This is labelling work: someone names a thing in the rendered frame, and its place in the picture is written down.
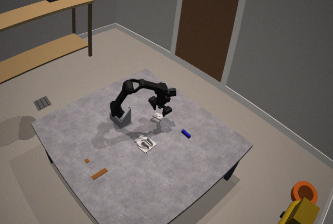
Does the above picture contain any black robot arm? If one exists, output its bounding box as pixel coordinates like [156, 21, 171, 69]
[110, 79, 176, 118]

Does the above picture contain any brown flat rectangular plate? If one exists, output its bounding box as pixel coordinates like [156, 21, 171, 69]
[91, 168, 108, 179]

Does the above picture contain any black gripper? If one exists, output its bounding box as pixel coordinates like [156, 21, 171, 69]
[148, 96, 172, 117]

